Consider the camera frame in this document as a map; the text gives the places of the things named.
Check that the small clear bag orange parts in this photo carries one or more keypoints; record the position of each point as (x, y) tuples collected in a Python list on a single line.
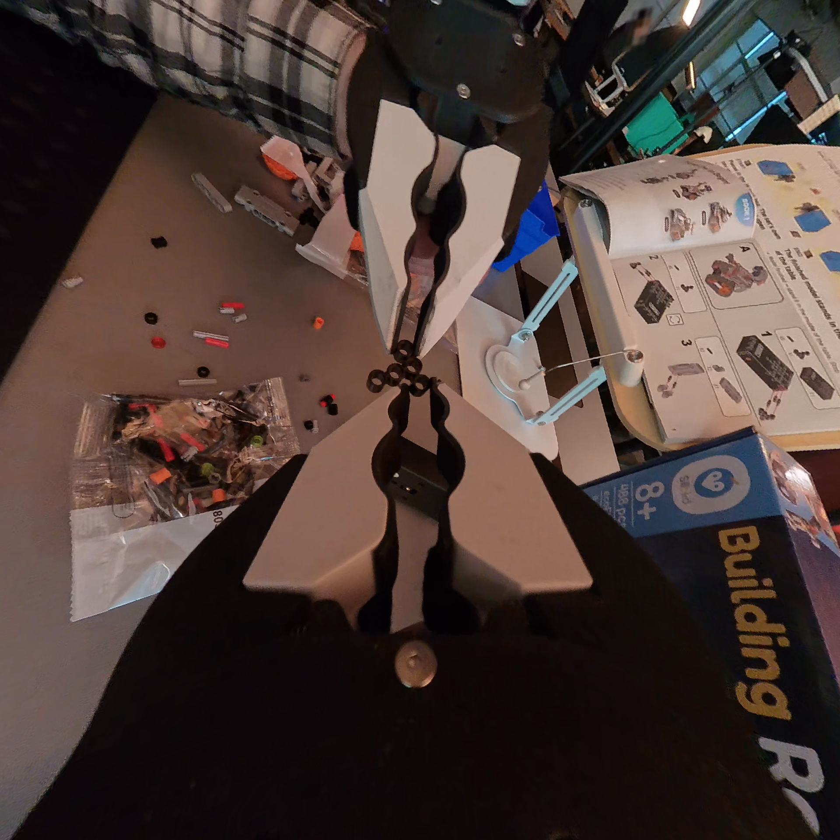
[(328, 243)]

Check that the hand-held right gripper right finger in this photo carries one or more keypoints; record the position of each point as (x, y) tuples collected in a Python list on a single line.
[(518, 525)]

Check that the green crate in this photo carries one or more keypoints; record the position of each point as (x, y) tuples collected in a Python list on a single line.
[(649, 124)]

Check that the grey desk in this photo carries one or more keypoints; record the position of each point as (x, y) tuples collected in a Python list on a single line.
[(118, 275)]

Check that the light grey thin beam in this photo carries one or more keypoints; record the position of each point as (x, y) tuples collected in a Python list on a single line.
[(211, 192)]

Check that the instruction booklet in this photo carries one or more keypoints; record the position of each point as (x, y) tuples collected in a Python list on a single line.
[(722, 295)]

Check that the light grey axle rod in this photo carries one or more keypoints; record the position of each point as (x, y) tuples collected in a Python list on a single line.
[(208, 334)]

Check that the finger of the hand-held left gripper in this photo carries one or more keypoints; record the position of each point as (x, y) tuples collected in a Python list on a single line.
[(485, 210), (387, 197)]

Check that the blue toy kit box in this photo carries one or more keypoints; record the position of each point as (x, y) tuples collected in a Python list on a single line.
[(709, 525)]

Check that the clear bag of building parts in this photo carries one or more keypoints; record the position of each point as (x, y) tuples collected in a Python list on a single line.
[(164, 446)]

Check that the person's left forearm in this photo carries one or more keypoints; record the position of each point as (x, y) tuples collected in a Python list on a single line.
[(229, 52)]

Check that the dark grey axle rod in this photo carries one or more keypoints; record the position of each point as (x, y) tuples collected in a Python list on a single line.
[(197, 381)]

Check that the black battery box block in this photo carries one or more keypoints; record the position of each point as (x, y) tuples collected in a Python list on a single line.
[(417, 485)]

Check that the blue plastic bin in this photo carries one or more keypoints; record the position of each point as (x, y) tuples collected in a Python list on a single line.
[(531, 229)]

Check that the grey holed beam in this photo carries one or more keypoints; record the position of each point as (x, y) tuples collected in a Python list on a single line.
[(266, 210)]

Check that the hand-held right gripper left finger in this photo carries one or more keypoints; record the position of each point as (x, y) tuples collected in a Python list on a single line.
[(321, 525)]

